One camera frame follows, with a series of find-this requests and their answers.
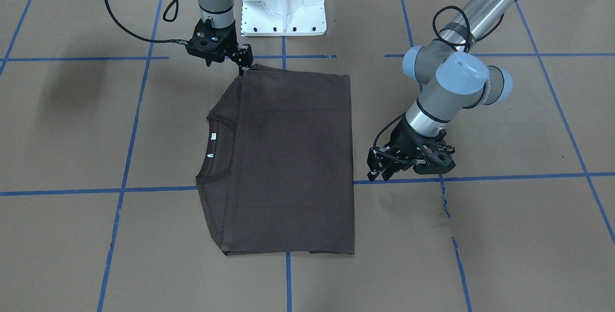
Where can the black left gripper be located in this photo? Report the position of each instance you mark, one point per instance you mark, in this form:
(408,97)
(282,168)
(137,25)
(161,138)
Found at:
(406,140)

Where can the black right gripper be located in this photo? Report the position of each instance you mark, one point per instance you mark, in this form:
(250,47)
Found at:
(231,42)

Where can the dark brown t-shirt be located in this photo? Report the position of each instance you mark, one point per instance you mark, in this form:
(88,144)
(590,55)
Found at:
(278,171)

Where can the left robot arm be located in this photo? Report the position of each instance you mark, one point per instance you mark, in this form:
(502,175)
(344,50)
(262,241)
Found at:
(453,80)

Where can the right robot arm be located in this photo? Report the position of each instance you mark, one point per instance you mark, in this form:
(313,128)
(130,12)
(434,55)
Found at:
(220,11)

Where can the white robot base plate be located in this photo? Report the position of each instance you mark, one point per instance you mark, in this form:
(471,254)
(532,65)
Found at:
(262,18)

